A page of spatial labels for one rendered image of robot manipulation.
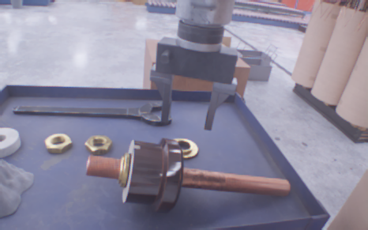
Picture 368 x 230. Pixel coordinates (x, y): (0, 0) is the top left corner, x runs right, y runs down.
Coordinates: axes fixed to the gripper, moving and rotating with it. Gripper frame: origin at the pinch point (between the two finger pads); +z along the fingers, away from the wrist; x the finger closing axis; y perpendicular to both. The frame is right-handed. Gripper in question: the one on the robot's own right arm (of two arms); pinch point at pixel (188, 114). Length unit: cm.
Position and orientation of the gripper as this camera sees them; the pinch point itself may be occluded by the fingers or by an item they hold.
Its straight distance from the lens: 48.2
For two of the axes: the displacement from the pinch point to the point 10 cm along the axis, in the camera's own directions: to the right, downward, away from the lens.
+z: -1.3, 8.6, 5.0
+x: 9.8, 1.8, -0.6
